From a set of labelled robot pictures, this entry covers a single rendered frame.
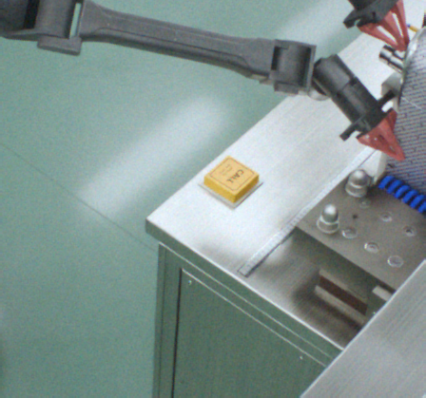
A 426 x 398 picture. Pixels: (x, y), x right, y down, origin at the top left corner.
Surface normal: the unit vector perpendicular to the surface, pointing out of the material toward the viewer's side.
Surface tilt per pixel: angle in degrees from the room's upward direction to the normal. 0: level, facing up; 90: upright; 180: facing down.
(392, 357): 0
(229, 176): 0
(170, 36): 39
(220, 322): 90
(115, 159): 0
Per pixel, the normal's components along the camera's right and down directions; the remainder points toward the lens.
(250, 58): 0.24, -0.06
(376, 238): 0.07, -0.67
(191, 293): -0.63, 0.55
